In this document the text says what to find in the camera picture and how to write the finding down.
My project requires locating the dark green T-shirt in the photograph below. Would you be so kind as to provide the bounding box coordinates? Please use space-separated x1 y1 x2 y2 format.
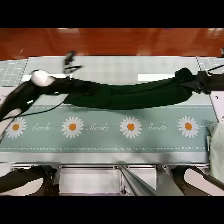
62 67 202 111

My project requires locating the silver frame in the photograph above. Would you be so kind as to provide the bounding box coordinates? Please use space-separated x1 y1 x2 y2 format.
0 161 224 197

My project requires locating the black cable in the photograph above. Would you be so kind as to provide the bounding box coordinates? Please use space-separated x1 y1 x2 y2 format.
13 99 69 118

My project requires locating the pale garment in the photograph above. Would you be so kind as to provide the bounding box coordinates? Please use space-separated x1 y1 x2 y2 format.
205 121 224 188

